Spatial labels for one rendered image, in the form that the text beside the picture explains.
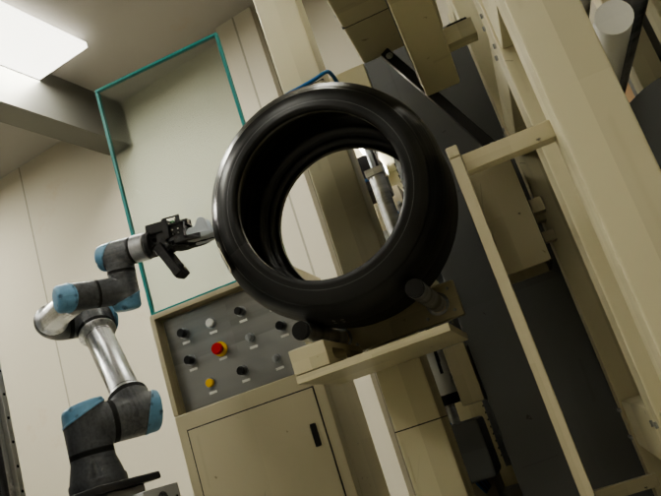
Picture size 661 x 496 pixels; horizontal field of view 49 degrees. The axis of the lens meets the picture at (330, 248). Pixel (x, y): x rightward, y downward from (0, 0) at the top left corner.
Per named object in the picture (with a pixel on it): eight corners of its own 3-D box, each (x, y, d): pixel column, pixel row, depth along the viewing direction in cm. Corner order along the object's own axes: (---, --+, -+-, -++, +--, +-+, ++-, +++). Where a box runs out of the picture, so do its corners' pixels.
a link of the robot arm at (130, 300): (97, 316, 195) (90, 277, 196) (138, 310, 201) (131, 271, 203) (105, 312, 189) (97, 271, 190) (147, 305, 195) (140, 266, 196)
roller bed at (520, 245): (501, 288, 204) (463, 193, 212) (552, 270, 201) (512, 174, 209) (496, 279, 186) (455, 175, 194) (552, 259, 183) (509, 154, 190)
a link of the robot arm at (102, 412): (63, 461, 194) (53, 411, 197) (113, 448, 201) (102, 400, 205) (73, 454, 184) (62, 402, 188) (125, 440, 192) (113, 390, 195)
